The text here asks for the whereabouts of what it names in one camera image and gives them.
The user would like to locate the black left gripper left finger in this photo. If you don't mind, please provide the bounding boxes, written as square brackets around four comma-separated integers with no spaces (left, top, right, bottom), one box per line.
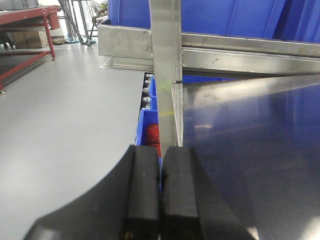
[24,145,160,240]

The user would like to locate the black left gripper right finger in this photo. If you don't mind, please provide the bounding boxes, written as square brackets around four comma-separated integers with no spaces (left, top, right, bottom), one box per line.
[160,146,254,240]

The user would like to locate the blue bin with red parts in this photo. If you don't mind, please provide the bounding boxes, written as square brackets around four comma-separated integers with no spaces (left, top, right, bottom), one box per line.
[134,108,163,193]

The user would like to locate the steel shelf plate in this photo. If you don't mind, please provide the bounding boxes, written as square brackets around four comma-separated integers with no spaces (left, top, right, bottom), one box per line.
[172,75,320,240]

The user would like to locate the large blue plastic bin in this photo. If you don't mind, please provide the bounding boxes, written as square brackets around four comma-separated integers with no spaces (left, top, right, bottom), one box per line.
[108,0,320,43]

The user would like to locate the brown cardboard box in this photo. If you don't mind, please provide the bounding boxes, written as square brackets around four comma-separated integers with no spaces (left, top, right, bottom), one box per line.
[12,31,49,49]

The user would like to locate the stainless steel shelf post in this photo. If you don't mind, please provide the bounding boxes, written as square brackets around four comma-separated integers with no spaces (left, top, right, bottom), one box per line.
[149,0,183,157]

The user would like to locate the red metal frame table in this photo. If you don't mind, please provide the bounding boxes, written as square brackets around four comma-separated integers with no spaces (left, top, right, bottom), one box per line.
[0,5,61,95]

